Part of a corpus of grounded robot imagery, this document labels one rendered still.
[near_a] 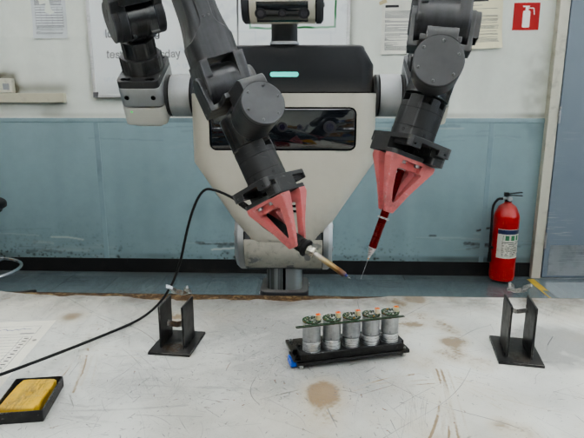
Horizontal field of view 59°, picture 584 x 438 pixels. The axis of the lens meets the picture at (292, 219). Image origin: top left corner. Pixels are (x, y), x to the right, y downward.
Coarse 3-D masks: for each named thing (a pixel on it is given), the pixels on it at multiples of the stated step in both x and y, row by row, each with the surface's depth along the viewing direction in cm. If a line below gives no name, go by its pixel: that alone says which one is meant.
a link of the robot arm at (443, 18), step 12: (420, 0) 64; (432, 0) 65; (444, 0) 64; (456, 0) 64; (468, 0) 63; (420, 12) 64; (432, 12) 64; (444, 12) 64; (456, 12) 64; (468, 12) 63; (420, 24) 65; (432, 24) 64; (444, 24) 64; (456, 24) 64; (468, 24) 63
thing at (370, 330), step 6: (372, 312) 70; (366, 318) 69; (366, 324) 70; (372, 324) 69; (378, 324) 70; (366, 330) 70; (372, 330) 70; (378, 330) 70; (366, 336) 70; (372, 336) 70; (378, 336) 70; (366, 342) 70; (372, 342) 70; (378, 342) 70
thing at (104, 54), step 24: (96, 0) 304; (168, 0) 303; (216, 0) 302; (240, 0) 301; (336, 0) 299; (96, 24) 307; (168, 24) 306; (240, 24) 304; (264, 24) 304; (312, 24) 303; (336, 24) 302; (96, 48) 310; (120, 48) 310; (168, 48) 309; (96, 72) 313; (120, 72) 313; (96, 96) 316; (120, 96) 316
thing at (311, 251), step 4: (308, 248) 71; (312, 248) 71; (304, 252) 72; (308, 252) 71; (312, 252) 71; (316, 252) 71; (312, 256) 71; (316, 256) 71; (320, 256) 71; (320, 260) 71; (324, 260) 70; (328, 260) 70; (328, 264) 70; (332, 264) 70; (332, 268) 70; (336, 268) 70; (340, 268) 70; (336, 272) 70; (340, 272) 69; (344, 272) 69
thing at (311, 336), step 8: (312, 320) 68; (304, 328) 68; (312, 328) 67; (320, 328) 68; (304, 336) 68; (312, 336) 68; (320, 336) 68; (304, 344) 68; (312, 344) 68; (320, 344) 69; (312, 352) 68
